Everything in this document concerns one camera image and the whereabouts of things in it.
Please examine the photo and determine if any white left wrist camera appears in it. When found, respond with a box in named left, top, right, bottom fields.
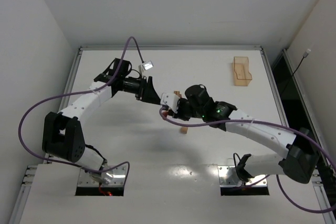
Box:
left=139, top=61, right=153, bottom=72

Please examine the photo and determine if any transparent amber plastic bin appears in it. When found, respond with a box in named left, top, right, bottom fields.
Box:
left=232, top=56, right=253, bottom=87

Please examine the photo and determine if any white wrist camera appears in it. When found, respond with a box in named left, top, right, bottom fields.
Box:
left=139, top=61, right=153, bottom=72
left=160, top=93, right=180, bottom=113

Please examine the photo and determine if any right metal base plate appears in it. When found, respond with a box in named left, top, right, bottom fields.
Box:
left=217, top=165, right=267, bottom=189

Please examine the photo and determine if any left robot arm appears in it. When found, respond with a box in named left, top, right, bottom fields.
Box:
left=42, top=58, right=160, bottom=174

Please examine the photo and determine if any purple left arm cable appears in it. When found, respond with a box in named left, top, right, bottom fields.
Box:
left=18, top=36, right=145, bottom=177

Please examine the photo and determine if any striped light wood block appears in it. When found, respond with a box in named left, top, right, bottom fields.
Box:
left=174, top=91, right=182, bottom=98

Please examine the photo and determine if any metal base plate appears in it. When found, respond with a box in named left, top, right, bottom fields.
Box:
left=77, top=165, right=127, bottom=187
left=217, top=165, right=267, bottom=189

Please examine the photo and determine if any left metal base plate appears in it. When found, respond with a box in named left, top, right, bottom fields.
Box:
left=77, top=165, right=127, bottom=187

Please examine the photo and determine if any black wall cable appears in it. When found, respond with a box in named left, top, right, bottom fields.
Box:
left=280, top=48, right=312, bottom=96

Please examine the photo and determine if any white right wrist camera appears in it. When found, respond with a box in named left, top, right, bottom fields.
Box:
left=160, top=93, right=180, bottom=113

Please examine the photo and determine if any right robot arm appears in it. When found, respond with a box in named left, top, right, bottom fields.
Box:
left=167, top=85, right=320, bottom=184

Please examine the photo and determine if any small light wood cube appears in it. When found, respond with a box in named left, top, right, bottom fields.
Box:
left=180, top=127, right=188, bottom=134

